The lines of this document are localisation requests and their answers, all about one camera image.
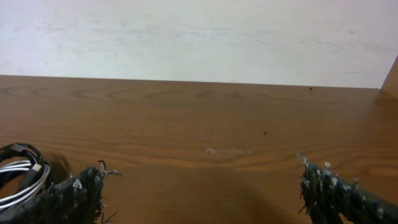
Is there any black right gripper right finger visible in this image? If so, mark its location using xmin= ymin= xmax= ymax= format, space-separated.
xmin=297 ymin=154 xmax=397 ymax=224

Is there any white USB cable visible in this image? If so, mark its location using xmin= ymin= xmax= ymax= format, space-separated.
xmin=0 ymin=160 xmax=51 ymax=212

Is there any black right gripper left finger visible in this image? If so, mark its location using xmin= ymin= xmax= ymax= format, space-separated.
xmin=1 ymin=161 xmax=120 ymax=224

